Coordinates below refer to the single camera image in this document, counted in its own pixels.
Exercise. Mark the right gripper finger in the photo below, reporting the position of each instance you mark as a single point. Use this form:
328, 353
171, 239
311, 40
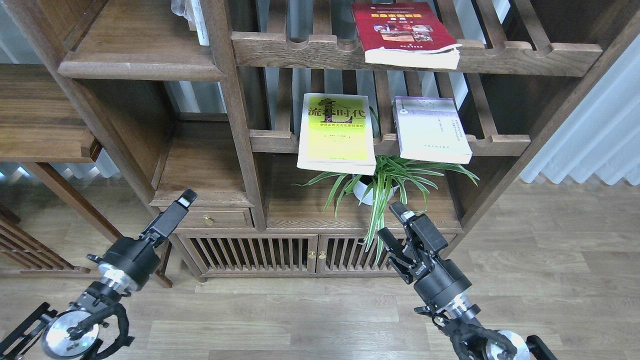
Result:
394, 247
405, 216

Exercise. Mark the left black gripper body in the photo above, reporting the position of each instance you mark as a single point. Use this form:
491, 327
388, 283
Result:
128, 264

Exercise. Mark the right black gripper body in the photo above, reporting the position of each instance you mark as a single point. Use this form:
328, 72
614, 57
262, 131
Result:
438, 282

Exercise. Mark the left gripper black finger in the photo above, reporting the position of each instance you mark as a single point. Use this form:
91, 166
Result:
166, 222

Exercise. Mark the white lavender paperback book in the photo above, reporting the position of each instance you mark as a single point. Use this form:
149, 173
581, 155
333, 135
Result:
429, 129

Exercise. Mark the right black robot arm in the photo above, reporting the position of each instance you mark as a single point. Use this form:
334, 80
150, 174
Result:
472, 341

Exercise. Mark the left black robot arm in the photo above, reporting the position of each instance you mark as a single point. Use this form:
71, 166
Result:
96, 325

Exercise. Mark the white object on upper shelf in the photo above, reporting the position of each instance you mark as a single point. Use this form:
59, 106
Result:
192, 11

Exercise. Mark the small wooden drawer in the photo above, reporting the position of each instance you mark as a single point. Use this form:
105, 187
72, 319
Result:
199, 218

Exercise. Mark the green spider plant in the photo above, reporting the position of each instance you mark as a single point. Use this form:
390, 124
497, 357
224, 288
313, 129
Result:
390, 175

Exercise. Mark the right slatted cabinet door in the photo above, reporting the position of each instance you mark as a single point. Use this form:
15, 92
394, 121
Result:
345, 255

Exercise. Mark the yellow green paperback book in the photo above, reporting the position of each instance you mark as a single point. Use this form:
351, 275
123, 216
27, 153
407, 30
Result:
336, 134

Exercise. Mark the dark wooden bookshelf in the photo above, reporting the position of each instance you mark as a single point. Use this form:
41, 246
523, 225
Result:
220, 119

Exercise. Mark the red paperback book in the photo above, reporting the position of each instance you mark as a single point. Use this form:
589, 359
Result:
404, 34

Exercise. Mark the white curtain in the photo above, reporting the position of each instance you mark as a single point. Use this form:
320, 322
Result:
601, 136

